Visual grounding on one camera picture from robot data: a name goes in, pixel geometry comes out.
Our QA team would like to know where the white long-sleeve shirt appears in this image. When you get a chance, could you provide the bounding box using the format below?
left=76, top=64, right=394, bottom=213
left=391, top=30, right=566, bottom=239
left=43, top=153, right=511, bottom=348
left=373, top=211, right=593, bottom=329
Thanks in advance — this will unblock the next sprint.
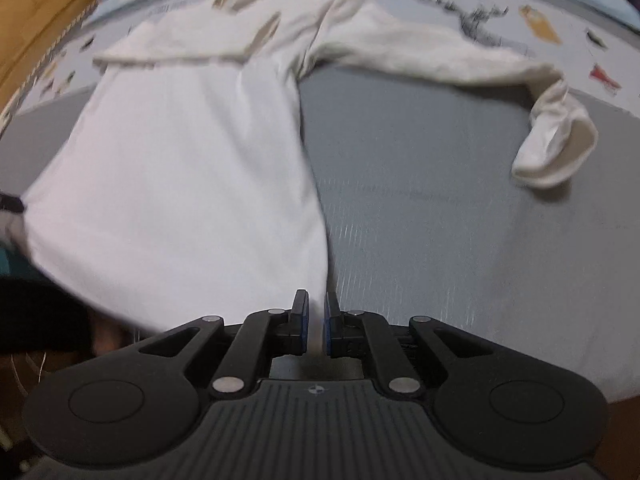
left=1, top=0, right=598, bottom=339

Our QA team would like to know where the printed deer bed sheet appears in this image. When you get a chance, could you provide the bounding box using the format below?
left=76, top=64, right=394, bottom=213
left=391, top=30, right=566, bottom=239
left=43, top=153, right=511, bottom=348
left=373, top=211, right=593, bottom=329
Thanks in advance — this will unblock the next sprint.
left=1, top=0, right=639, bottom=122

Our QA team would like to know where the wooden headboard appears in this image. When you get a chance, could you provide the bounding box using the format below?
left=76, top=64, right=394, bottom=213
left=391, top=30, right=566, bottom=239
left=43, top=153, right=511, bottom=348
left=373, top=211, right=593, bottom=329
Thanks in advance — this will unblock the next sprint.
left=1, top=0, right=93, bottom=105

